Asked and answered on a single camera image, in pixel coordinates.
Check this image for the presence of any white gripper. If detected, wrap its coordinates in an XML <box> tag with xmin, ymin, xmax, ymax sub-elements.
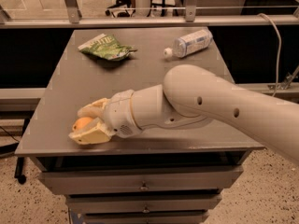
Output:
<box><xmin>69</xmin><ymin>90</ymin><xmax>142</xmax><ymax>145</ymax></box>

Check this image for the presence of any orange fruit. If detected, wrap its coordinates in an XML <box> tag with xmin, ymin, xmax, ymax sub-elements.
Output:
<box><xmin>72</xmin><ymin>117</ymin><xmax>93</xmax><ymax>131</ymax></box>

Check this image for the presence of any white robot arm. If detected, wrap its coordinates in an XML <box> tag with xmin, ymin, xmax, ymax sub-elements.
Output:
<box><xmin>69</xmin><ymin>64</ymin><xmax>299</xmax><ymax>163</ymax></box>

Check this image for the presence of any green chip bag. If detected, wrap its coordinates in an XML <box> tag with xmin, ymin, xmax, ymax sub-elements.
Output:
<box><xmin>78</xmin><ymin>34</ymin><xmax>136</xmax><ymax>61</ymax></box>

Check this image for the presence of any black stand leg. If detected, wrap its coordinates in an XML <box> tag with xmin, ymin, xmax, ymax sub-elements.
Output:
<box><xmin>14</xmin><ymin>119</ymin><xmax>30</xmax><ymax>185</ymax></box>

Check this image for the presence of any grey drawer cabinet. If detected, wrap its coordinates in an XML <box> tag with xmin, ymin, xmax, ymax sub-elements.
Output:
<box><xmin>16</xmin><ymin>27</ymin><xmax>261</xmax><ymax>224</ymax></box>

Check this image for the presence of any metal window railing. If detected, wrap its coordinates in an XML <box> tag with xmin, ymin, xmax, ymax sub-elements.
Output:
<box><xmin>0</xmin><ymin>0</ymin><xmax>299</xmax><ymax>29</ymax></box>

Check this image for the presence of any clear plastic water bottle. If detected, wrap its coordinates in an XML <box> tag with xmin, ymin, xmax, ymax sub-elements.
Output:
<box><xmin>164</xmin><ymin>29</ymin><xmax>213</xmax><ymax>58</ymax></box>

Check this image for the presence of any black office chair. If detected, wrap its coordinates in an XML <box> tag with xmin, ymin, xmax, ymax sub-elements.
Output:
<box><xmin>105</xmin><ymin>0</ymin><xmax>135</xmax><ymax>18</ymax></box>

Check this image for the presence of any white cable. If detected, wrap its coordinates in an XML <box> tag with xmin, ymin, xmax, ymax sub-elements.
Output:
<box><xmin>257</xmin><ymin>12</ymin><xmax>283</xmax><ymax>97</ymax></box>

